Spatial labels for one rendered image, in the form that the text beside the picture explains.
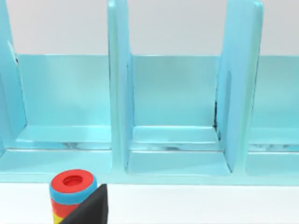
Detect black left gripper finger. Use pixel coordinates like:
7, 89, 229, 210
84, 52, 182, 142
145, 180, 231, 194
62, 183, 110, 224

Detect light blue rack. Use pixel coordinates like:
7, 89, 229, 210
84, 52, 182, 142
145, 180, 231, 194
0, 0, 299, 187

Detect stack of coloured rings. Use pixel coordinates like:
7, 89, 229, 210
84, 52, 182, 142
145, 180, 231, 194
49, 169, 97, 224

